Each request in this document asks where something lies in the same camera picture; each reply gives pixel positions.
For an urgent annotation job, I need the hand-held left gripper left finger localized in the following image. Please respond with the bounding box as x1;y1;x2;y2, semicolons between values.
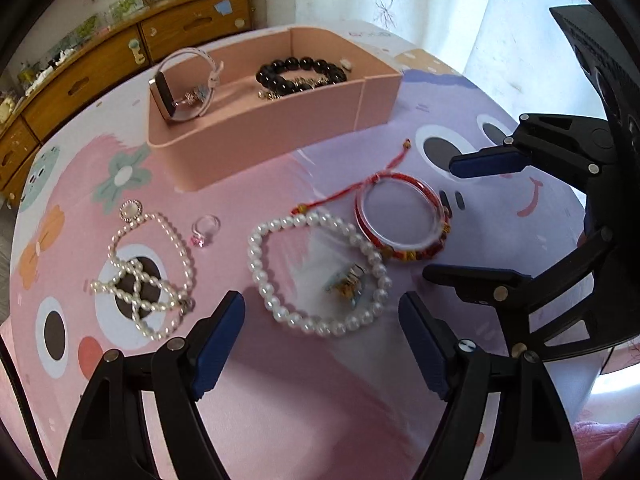
57;290;246;480

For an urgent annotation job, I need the red string bracelet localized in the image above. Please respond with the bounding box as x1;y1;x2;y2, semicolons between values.
297;140;454;265

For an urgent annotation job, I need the pink jewelry box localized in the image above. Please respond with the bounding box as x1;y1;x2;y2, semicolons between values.
146;25;404;192

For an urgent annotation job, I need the clear bangle ring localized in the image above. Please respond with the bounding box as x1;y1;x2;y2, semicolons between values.
358;177;446;256

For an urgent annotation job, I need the row of small figurines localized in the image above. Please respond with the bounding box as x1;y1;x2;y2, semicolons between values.
0;0;151;121

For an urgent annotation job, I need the long pearl necklace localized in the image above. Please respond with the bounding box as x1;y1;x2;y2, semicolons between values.
90;200;197;343

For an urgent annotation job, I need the white pearl bracelet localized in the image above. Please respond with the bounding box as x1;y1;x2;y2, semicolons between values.
247;211;393;339

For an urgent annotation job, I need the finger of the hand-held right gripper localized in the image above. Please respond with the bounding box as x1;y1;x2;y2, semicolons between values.
449;113;619;197
423;226;616;364

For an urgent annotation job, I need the gold chain bracelet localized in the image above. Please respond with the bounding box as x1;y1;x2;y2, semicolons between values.
257;75;332;101

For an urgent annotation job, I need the clear bag with earrings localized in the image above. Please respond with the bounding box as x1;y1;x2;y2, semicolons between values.
299;232;377;319

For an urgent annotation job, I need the pink cartoon printed tablecloth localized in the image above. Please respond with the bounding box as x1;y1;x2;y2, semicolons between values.
0;20;601;480

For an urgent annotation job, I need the white curtain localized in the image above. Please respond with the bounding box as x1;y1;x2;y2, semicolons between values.
294;0;603;126

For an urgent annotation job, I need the small silver charm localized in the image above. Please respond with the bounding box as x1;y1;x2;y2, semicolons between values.
172;85;211;109

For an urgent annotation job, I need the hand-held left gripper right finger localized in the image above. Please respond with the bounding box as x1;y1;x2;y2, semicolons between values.
398;291;583;480

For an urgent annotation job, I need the pink stone ring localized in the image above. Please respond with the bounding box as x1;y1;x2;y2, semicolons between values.
188;214;222;249

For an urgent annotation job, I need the pink blanket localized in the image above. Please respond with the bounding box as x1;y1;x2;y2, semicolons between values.
570;407;640;480

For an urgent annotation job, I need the smartwatch with white band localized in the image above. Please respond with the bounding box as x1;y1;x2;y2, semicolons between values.
148;47;224;124

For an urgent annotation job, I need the wooden drawer cabinet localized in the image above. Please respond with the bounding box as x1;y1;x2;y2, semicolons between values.
0;0;254;211

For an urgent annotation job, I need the black bead bracelet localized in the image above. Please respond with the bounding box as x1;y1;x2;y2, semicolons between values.
255;57;348;99

